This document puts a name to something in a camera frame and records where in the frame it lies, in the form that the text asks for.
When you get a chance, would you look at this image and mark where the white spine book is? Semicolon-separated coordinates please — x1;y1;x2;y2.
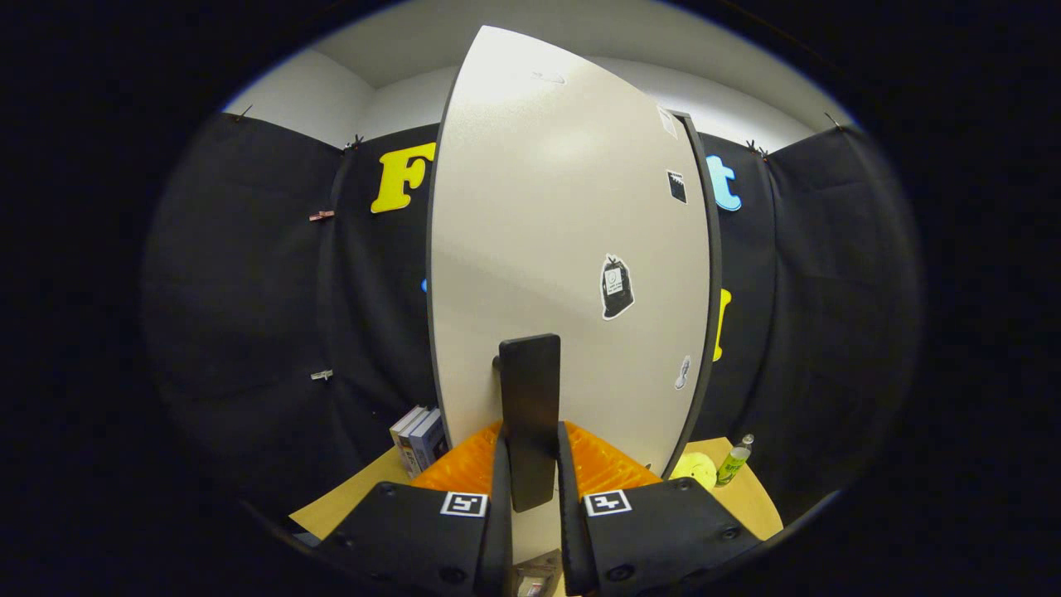
390;405;425;473

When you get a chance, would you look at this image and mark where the yellow corn plush toy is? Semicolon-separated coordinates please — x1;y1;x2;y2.
670;452;719;491

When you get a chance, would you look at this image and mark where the grey shoe cabinet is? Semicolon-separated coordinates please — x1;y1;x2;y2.
663;108;724;482

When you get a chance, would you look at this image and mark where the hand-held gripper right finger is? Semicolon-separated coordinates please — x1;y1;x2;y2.
557;421;759;597

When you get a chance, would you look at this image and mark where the black backdrop cloth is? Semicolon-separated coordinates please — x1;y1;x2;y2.
141;112;925;531

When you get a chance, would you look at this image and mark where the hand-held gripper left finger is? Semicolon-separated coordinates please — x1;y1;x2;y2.
319;421;515;597

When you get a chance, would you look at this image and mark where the green bottle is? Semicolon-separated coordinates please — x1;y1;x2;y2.
716;434;756;488

